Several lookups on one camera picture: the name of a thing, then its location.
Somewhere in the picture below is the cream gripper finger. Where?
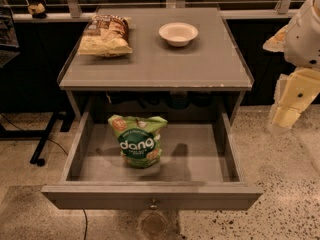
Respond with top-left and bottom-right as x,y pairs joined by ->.
270,104 -> 301,128

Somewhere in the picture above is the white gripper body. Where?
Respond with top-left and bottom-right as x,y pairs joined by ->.
274,67 -> 320,113

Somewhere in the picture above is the green rice chip bag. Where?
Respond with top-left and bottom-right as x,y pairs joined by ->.
108,115 -> 167,169

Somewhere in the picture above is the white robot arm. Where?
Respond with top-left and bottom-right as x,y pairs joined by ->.
263,0 -> 320,129

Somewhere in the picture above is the grey open drawer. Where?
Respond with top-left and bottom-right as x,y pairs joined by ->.
41,98 -> 263,210

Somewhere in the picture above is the metal drawer knob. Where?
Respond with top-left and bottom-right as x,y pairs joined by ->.
149,199 -> 159,210

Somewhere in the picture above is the brown yellow chip bag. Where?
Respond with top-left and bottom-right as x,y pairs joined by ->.
78,14 -> 132,57

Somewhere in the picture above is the white bowl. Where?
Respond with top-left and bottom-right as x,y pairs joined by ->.
159,22 -> 198,47

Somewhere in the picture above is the small yellow object on ledge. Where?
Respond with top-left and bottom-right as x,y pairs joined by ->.
28,2 -> 47,19

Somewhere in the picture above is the dark shelf unit at left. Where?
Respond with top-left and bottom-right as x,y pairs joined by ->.
0,3 -> 20,68

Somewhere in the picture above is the black table leg frame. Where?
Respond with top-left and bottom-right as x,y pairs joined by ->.
0,110 -> 75,167

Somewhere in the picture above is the black floor cable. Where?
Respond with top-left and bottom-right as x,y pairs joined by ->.
0,113 -> 89,240

